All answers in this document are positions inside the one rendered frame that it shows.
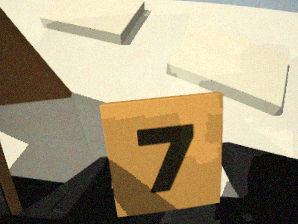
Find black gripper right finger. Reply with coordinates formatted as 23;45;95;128
221;142;298;224

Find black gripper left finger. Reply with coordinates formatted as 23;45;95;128
0;156;112;224

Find orange square tile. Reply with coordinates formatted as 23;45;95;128
100;91;224;217

